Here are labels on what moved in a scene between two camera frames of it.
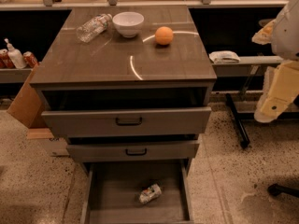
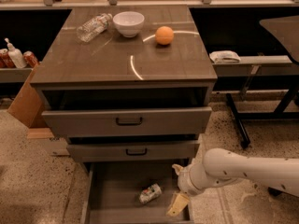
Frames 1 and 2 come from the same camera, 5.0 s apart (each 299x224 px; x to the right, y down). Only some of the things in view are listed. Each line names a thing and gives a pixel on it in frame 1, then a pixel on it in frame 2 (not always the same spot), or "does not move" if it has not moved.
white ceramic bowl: [128, 22] does not move
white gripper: [286, 35] to [186, 178]
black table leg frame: [245, 140] does not move
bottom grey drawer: [138, 192] does not move
